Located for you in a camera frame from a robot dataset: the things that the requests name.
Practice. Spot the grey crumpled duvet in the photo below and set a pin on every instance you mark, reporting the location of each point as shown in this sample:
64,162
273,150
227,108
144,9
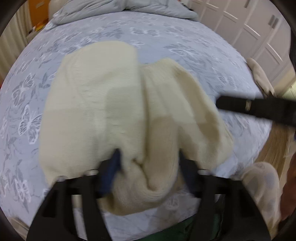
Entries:
78,10

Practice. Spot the white wardrobe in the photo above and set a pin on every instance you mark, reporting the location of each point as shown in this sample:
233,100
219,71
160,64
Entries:
256,29

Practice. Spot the beige folded garment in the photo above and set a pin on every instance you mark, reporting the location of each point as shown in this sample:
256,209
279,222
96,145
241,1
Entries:
260,78

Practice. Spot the cream curtain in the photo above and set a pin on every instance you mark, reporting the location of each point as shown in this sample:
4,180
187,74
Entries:
14,38

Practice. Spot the butterfly print bed sheet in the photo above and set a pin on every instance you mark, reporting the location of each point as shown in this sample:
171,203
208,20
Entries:
216,64

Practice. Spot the cream knit cardigan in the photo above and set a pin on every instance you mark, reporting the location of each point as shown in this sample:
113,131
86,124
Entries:
103,99

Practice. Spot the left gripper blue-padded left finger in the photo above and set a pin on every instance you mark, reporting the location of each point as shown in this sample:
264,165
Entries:
55,219

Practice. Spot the green garment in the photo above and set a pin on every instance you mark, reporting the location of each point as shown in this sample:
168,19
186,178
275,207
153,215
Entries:
181,230

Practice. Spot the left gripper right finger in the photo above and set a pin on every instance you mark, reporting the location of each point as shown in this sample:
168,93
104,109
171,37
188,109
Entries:
226,210

